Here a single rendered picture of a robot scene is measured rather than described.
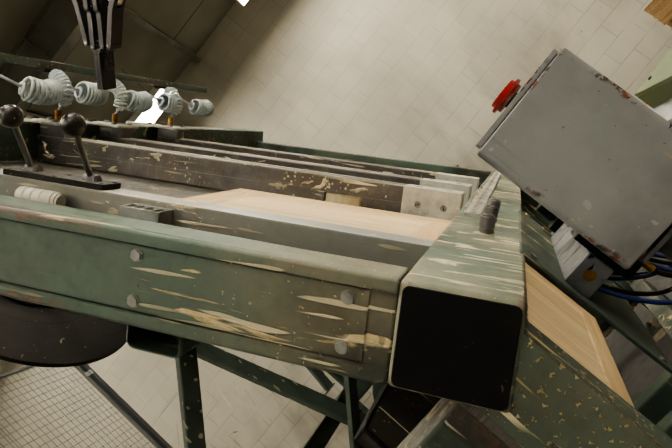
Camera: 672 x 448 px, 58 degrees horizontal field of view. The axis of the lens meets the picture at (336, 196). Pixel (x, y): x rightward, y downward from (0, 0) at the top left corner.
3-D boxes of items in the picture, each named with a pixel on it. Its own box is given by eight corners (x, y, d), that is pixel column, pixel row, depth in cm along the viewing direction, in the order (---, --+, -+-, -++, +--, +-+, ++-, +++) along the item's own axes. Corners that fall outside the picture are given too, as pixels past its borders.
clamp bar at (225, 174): (457, 228, 125) (473, 112, 122) (-4, 155, 157) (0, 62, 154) (461, 222, 135) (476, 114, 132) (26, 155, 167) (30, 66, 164)
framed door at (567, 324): (634, 427, 148) (640, 421, 147) (455, 280, 157) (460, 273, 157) (591, 322, 234) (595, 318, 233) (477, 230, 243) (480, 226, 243)
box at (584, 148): (740, 170, 50) (559, 41, 53) (636, 279, 53) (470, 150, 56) (698, 165, 61) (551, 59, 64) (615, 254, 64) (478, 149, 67)
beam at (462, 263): (511, 418, 56) (530, 304, 55) (385, 388, 60) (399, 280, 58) (516, 199, 267) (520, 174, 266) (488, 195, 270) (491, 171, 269)
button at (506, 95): (533, 87, 57) (515, 74, 58) (505, 121, 58) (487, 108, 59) (532, 90, 61) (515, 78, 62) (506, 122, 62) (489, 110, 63)
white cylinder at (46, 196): (12, 204, 98) (53, 212, 96) (13, 186, 97) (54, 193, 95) (27, 202, 101) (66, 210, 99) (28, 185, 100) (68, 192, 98)
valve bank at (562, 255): (762, 293, 72) (594, 167, 76) (675, 377, 75) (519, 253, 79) (664, 232, 120) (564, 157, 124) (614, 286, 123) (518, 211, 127)
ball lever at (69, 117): (96, 193, 99) (72, 121, 91) (76, 190, 100) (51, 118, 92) (110, 181, 102) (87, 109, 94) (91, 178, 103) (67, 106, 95)
